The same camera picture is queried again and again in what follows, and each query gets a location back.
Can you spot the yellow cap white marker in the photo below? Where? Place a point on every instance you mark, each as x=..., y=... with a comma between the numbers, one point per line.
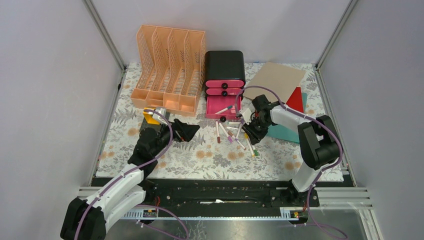
x=249, y=145

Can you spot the teal cap white marker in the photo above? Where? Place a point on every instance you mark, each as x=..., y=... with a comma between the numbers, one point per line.
x=224, y=110

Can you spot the yellow plastic block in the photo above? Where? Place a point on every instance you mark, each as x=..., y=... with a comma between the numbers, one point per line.
x=151, y=118

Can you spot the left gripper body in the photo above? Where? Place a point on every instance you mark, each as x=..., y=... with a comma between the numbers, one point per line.
x=165, y=137

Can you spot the pink drawer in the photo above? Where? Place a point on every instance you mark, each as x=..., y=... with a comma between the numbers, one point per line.
x=215, y=103
x=225, y=83
x=223, y=92

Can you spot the peach plastic file organizer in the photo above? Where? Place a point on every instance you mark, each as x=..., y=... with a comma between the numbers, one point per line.
x=172, y=69

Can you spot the red folder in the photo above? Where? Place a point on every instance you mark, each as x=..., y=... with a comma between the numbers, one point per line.
x=295, y=101

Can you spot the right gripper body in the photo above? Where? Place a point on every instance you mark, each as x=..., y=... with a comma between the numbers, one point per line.
x=258, y=121

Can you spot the black drawer cabinet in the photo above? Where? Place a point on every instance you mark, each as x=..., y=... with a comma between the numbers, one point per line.
x=224, y=65

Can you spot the pink top drawer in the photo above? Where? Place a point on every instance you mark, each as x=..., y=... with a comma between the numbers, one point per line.
x=225, y=83

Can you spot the gray building baseplate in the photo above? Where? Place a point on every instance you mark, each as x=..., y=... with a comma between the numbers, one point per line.
x=143, y=125

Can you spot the pink cap white marker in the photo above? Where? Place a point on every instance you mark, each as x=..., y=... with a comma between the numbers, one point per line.
x=225, y=132

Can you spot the green cap white marker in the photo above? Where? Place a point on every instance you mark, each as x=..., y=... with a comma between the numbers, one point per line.
x=255, y=151

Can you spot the teal folder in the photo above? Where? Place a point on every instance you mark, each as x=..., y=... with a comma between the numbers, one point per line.
x=283, y=133

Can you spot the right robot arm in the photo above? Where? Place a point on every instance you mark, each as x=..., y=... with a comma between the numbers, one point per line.
x=319, y=143

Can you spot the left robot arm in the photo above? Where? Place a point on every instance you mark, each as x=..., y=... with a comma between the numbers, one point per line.
x=91, y=218

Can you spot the black mounting rail base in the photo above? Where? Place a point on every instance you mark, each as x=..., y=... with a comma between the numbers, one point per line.
x=226, y=198

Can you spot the beige cardboard sheet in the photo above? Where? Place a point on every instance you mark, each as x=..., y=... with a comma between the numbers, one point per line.
x=281, y=79

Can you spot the floral table mat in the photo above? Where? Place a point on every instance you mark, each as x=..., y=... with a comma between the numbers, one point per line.
x=204, y=157

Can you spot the purple cap white marker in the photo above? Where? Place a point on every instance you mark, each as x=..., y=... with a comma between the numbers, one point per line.
x=238, y=131

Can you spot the pink bottom drawer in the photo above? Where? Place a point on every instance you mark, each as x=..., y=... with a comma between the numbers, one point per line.
x=215, y=103

